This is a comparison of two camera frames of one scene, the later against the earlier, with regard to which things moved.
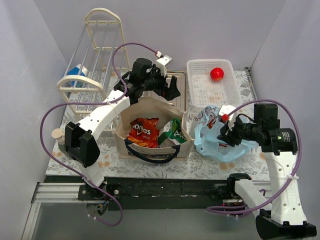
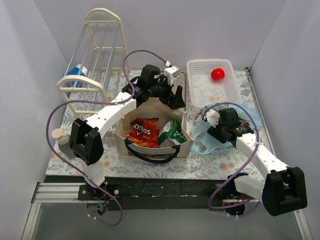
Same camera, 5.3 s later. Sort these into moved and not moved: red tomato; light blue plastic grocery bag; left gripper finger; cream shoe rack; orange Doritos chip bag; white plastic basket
Moved: left gripper finger; light blue plastic grocery bag
Not moved: orange Doritos chip bag; red tomato; cream shoe rack; white plastic basket
